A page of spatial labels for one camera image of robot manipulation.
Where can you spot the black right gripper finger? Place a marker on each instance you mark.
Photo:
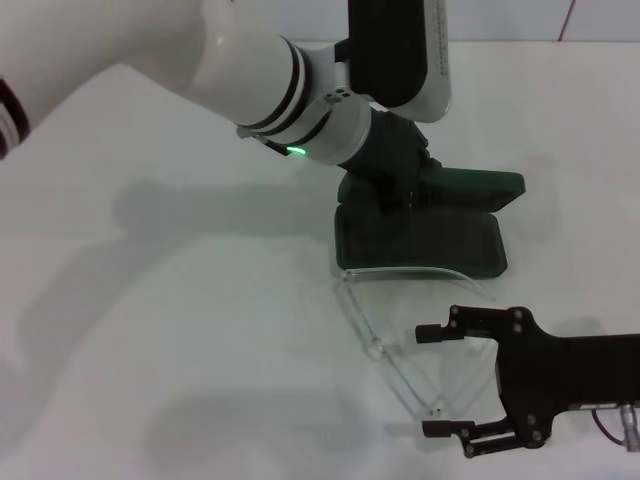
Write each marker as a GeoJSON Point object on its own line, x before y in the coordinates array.
{"type": "Point", "coordinates": [440, 428]}
{"type": "Point", "coordinates": [430, 334]}

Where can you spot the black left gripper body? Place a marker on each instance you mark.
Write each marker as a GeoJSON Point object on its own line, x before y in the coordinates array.
{"type": "Point", "coordinates": [390, 160]}

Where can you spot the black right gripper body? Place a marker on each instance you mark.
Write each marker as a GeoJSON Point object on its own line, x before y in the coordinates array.
{"type": "Point", "coordinates": [550, 370]}

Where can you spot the clear white glasses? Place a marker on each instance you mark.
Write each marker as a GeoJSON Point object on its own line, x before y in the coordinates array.
{"type": "Point", "coordinates": [372, 345]}

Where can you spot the green glasses case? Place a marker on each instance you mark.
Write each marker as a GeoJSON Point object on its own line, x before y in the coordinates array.
{"type": "Point", "coordinates": [450, 250]}

